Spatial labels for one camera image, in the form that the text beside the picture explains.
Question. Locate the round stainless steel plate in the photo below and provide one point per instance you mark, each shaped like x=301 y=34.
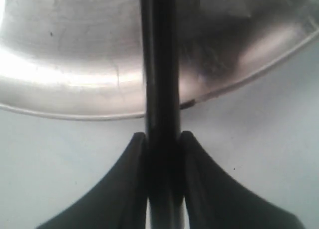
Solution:
x=82 y=59

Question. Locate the black knife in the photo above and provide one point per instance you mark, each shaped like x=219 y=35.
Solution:
x=164 y=158

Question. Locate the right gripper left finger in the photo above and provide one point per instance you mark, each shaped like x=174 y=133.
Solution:
x=118 y=201

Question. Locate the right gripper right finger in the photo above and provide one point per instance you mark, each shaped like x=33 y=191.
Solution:
x=215 y=200

